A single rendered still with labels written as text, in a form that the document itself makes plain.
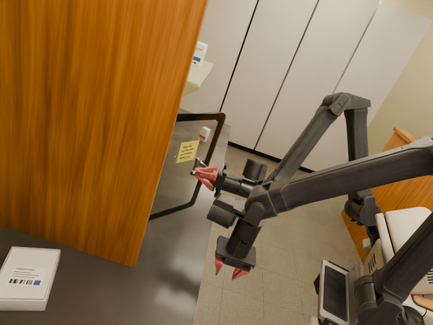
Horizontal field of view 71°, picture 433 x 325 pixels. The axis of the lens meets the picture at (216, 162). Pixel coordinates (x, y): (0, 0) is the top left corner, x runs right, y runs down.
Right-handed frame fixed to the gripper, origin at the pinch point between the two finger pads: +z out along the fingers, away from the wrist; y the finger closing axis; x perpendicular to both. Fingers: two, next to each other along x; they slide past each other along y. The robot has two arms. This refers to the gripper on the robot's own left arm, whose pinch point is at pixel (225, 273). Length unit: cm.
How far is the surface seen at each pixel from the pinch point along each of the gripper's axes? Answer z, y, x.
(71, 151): -17, 47, -6
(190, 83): -41.0, 24.0, -14.4
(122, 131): -27.0, 35.2, -6.2
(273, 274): 110, -68, -119
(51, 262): 11.9, 44.4, 3.4
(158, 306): 15.8, 13.9, 3.5
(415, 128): 10, -255, -370
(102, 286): 15.7, 30.2, 2.8
